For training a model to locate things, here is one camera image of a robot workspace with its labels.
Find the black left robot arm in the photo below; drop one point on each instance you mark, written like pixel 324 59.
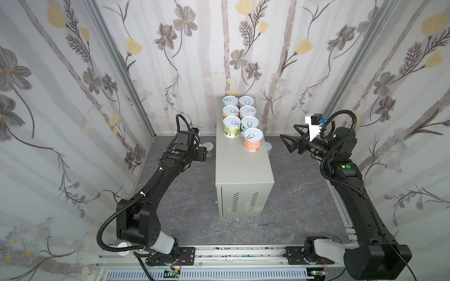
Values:
pixel 136 219

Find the brown labelled can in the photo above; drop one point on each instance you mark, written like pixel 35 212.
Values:
pixel 252 139

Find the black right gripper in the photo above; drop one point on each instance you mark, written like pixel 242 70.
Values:
pixel 302 145

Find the pink brown can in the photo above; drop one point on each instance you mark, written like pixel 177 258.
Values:
pixel 269 147

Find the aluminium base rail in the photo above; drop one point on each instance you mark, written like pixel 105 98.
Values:
pixel 225 263

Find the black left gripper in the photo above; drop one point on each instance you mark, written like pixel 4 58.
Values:
pixel 201 153

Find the teal labelled can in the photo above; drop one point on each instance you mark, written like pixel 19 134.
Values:
pixel 230 100

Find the pink labelled can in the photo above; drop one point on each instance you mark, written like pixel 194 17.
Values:
pixel 247 111

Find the green labelled can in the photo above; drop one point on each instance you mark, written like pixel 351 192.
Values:
pixel 231 126

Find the grey metal cabinet box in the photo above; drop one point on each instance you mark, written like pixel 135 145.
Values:
pixel 244 179

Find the yellow labelled can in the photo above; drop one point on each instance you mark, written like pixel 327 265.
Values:
pixel 230 110

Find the right steel scissors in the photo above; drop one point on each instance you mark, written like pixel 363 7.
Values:
pixel 252 225

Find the left steel scissors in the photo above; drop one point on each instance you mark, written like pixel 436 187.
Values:
pixel 230 228

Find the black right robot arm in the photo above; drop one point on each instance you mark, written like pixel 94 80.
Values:
pixel 378 256

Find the orange labelled can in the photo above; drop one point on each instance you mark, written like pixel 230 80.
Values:
pixel 246 101

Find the steel scissors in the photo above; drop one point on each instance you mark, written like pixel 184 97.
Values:
pixel 230 228
pixel 252 225

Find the white bottle on rail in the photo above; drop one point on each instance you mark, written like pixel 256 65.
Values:
pixel 124 253

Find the pale teal can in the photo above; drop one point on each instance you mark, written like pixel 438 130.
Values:
pixel 249 122

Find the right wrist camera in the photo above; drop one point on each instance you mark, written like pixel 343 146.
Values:
pixel 315 123

